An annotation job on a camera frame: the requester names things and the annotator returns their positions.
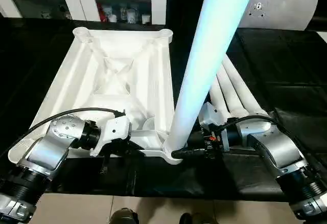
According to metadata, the white plastic table leg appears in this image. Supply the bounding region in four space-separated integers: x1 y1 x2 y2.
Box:
216 66 252 119
222 55 270 119
162 0 259 155
208 79 232 122

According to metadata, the white plastic table top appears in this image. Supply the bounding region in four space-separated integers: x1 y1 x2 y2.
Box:
7 27 192 165

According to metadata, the dark robot right foot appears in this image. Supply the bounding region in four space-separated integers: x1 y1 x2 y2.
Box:
180 212 215 224

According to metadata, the dark robot foot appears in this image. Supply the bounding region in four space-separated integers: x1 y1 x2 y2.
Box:
112 207 136 224
180 212 215 224

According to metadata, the dark robot left foot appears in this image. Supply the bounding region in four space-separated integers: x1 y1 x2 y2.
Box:
112 207 136 224

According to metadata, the red figurine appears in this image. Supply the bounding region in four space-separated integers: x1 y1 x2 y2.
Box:
98 3 108 21

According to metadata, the grey padded backrest cushion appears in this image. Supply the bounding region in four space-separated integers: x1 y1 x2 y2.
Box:
240 0 321 30

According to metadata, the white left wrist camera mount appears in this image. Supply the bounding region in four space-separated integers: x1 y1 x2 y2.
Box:
89 116 133 158

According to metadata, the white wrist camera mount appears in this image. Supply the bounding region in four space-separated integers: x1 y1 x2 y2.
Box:
89 116 133 158
198 103 228 150

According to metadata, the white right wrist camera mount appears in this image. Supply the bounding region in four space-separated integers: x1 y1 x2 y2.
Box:
198 103 228 150

